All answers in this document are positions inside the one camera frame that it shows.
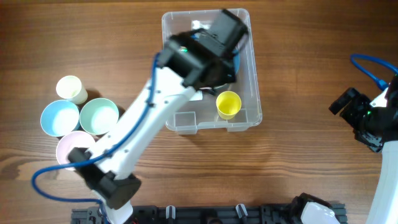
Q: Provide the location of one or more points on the pale cream cup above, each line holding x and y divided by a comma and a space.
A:
71, 88

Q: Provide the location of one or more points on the light blue small bowl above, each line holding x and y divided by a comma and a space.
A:
60, 118

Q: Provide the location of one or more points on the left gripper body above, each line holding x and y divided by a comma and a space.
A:
227, 73

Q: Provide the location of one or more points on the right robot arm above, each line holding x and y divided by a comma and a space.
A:
384, 205

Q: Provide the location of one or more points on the clear plastic storage bin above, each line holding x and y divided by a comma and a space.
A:
196, 115

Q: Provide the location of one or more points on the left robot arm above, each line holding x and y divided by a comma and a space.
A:
189, 61

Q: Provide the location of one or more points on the dark blue bowl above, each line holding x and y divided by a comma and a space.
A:
236, 60

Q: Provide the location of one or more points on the pink small bowl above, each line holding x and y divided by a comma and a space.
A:
71, 140

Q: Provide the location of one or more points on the mint green small bowl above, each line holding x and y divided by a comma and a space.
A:
98, 116

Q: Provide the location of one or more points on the yellow cup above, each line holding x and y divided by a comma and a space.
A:
228, 104

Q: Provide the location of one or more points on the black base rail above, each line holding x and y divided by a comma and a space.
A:
266, 213

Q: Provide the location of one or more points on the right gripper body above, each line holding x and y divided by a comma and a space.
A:
357, 112

